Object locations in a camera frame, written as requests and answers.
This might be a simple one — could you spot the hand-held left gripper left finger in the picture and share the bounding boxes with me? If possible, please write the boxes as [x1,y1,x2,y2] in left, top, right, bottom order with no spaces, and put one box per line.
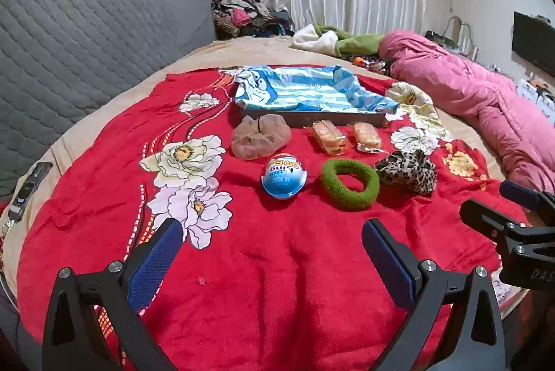
[42,218,185,371]

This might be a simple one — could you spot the green and white garment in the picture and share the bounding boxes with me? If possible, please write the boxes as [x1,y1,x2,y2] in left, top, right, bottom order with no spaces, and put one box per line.
[290,23,384,56]

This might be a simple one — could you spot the black television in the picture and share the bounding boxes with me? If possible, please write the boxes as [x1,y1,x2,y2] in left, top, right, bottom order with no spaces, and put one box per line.
[512,11,555,77]

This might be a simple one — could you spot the dark grey oblong device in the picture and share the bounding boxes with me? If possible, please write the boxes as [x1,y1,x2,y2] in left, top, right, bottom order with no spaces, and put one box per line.
[9,162,53,220]

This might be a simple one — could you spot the metal frame chair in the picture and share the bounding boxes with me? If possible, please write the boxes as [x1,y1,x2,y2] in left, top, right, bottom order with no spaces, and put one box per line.
[446,16,478,59]

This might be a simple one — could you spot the grey quilted headboard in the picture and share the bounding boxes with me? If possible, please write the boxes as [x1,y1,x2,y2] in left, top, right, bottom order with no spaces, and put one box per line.
[0,0,216,198]

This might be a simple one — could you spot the red floral blanket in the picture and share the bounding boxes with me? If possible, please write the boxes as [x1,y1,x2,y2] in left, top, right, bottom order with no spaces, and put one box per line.
[17,65,527,371]

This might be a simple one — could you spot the beige bed sheet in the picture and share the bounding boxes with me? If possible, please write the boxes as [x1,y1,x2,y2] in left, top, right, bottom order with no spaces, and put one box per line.
[0,36,555,320]

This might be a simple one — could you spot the pink duvet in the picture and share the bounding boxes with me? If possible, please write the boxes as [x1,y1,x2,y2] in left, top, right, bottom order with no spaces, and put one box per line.
[378,29,555,207]

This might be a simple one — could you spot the green fuzzy scrunchie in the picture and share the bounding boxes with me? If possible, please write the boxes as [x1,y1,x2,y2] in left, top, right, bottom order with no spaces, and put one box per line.
[320,158,380,212]

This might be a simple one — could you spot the beige mesh scrunchie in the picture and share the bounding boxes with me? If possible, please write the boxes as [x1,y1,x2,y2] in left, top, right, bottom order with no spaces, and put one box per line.
[231,114,291,160]

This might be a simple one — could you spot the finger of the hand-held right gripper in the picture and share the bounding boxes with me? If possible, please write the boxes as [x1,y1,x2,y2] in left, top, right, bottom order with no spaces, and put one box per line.
[499,179,555,221]
[460,199,555,255]

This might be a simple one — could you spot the pile of clothes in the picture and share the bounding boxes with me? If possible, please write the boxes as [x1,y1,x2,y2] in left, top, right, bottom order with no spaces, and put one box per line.
[212,0,290,41]

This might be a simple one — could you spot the leopard print scrunchie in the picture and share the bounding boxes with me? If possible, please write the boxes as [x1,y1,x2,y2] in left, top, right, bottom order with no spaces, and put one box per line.
[374,150,438,196]

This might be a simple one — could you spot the blue striped cartoon cloth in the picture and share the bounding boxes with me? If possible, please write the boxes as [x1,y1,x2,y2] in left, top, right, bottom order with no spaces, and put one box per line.
[234,65,400,114]

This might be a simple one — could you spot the blue white toy egg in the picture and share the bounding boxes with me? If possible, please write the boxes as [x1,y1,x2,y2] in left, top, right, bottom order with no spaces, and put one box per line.
[261,154,308,200]

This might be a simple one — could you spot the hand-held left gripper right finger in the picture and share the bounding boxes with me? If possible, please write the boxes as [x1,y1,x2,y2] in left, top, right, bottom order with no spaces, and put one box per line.
[362,218,508,371]

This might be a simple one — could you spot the brown shallow box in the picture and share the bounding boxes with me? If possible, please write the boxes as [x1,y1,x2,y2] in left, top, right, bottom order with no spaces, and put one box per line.
[234,104,386,129]

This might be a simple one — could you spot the orange cracker packet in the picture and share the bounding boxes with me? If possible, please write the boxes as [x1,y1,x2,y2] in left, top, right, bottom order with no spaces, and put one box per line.
[350,121,384,154]
[312,120,351,156]

